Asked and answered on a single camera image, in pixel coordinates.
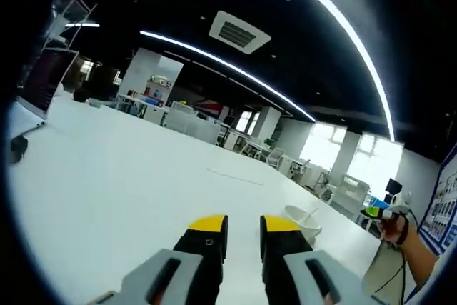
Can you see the person's right hand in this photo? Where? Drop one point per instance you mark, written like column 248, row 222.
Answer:
column 391, row 230

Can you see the white coffee cup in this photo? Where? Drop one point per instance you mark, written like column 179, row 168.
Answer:
column 295, row 214

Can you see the colourful display shelf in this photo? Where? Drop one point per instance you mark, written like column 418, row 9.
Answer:
column 159, row 90

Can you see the short ceiling light strip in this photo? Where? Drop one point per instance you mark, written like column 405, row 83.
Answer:
column 228, row 65

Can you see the white office chair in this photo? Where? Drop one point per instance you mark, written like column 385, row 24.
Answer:
column 275, row 158

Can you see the long curved ceiling light strip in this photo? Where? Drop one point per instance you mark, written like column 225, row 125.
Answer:
column 360, row 48

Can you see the black monitor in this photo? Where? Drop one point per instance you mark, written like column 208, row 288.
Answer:
column 393, row 186

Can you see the black computer mouse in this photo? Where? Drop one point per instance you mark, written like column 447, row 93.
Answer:
column 19, row 148

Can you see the green potted plant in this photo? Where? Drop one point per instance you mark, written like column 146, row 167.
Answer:
column 270, row 142

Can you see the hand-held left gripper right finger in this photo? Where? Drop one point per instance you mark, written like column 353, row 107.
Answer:
column 282, row 262

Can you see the ceiling air conditioner unit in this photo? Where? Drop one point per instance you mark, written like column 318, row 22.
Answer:
column 239, row 33

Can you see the white metal shelf rack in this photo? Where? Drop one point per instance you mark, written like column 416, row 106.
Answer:
column 75, row 15

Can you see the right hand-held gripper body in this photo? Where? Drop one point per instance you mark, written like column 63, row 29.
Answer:
column 398, row 203

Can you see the white laptop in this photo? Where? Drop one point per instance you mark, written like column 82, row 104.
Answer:
column 46, row 80

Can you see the blue wall poster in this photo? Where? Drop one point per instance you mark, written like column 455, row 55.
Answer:
column 442, row 205

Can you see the black round object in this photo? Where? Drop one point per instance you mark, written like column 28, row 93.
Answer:
column 80, row 95

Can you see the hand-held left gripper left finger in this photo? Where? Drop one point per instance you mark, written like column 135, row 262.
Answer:
column 200, row 262

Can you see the white partition desk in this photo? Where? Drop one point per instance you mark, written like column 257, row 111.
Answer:
column 193, row 123

